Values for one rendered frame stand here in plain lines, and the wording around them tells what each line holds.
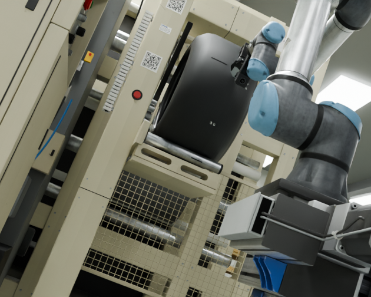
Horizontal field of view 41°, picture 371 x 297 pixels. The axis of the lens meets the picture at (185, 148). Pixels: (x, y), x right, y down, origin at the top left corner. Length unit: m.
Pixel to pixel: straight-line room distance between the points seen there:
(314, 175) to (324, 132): 0.10
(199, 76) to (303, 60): 0.80
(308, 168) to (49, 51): 0.67
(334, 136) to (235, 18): 1.54
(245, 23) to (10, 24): 1.57
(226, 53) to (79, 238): 0.94
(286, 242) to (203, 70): 1.25
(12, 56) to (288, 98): 0.65
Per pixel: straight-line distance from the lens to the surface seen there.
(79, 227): 2.01
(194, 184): 1.98
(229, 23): 2.59
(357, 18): 1.45
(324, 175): 1.13
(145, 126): 1.95
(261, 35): 1.71
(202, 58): 2.00
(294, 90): 1.15
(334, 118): 1.18
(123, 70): 2.12
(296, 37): 1.25
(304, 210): 0.82
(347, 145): 1.18
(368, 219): 0.75
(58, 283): 2.02
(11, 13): 1.29
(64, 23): 1.28
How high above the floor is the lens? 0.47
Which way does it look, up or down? 13 degrees up
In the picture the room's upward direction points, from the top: 22 degrees clockwise
